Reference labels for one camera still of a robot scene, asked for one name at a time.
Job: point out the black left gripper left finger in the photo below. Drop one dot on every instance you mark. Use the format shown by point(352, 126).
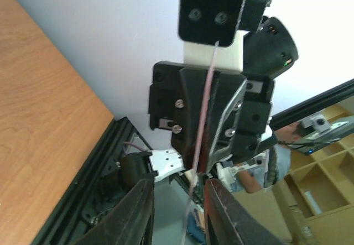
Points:
point(130, 222)

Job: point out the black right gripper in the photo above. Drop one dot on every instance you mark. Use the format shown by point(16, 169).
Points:
point(237, 115)

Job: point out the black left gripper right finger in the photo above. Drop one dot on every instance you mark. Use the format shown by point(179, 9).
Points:
point(228, 222)

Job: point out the red white card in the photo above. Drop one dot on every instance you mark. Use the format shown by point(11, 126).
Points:
point(199, 137)

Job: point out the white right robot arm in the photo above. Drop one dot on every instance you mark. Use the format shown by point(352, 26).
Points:
point(270, 52)

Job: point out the wooden shelf unit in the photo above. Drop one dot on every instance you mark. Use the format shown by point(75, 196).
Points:
point(313, 203)

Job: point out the webcam on stand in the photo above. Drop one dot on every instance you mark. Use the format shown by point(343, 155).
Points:
point(321, 125)

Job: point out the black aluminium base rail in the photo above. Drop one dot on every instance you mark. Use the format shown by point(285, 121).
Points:
point(96, 190)

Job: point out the person behind enclosure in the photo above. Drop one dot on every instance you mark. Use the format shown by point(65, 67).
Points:
point(277, 162)

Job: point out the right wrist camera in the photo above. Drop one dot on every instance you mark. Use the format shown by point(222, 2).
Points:
point(212, 31)

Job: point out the black frame post right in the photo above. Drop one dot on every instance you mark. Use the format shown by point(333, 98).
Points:
point(312, 105)

